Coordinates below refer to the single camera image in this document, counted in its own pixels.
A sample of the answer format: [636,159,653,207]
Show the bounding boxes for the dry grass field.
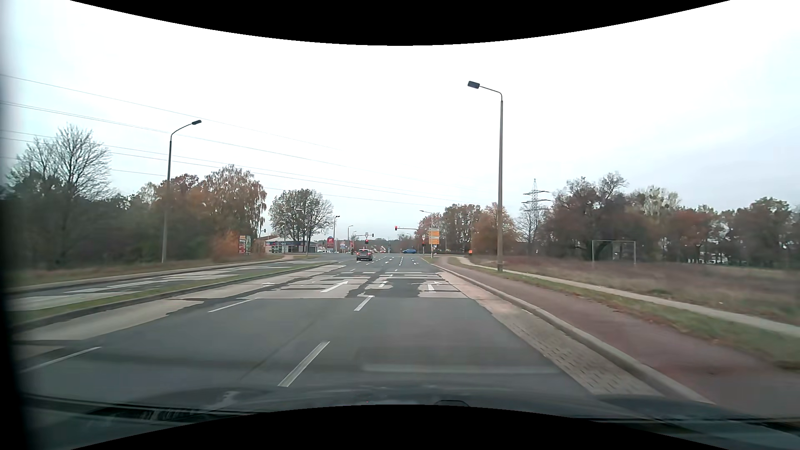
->
[469,253,800,326]

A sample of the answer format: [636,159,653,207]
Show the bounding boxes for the electricity pylon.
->
[522,179,552,254]

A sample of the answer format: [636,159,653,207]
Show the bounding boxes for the wood of autumn trees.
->
[0,124,268,271]

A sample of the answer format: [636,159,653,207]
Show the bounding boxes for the grass bank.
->
[6,253,295,290]

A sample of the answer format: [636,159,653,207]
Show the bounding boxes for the grey asphalt road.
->
[7,252,663,407]

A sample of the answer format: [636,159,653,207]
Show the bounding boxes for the car's own bonnet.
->
[19,386,800,450]

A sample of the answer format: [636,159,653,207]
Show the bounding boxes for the red cycle path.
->
[431,255,800,418]

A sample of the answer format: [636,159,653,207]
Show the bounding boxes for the metal goal frame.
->
[591,239,638,266]

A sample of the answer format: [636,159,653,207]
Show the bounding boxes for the overhead wires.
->
[0,74,463,210]

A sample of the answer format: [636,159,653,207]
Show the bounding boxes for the bare trees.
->
[269,189,335,254]

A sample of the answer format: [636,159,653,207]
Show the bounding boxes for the road markings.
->
[19,255,451,388]

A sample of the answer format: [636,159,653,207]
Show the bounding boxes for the grey curved lamp post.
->
[160,119,203,265]

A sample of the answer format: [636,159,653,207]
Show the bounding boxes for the low building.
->
[262,235,321,255]

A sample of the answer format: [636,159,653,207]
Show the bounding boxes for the pale footpath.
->
[455,255,800,338]

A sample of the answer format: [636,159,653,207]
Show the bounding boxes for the grass verge strip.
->
[447,256,800,370]

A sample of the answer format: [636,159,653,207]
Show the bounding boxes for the grass median strip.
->
[9,262,332,326]

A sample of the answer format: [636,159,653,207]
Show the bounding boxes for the tall grey lamp post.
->
[467,80,505,273]

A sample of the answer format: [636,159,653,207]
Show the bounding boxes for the row of autumn trees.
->
[414,172,800,270]

